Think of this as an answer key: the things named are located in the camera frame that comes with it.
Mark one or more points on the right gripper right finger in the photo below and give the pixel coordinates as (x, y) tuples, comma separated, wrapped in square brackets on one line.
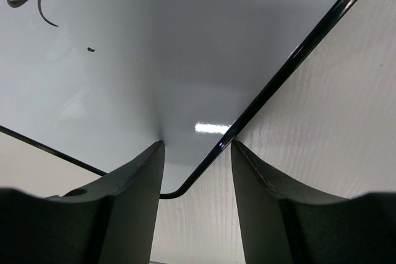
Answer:
[(283, 220)]

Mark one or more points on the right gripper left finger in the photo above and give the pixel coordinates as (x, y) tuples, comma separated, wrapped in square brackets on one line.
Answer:
[(110, 220)]

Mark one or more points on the white whiteboard black frame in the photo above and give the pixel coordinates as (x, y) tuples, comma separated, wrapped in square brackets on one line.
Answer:
[(95, 82)]

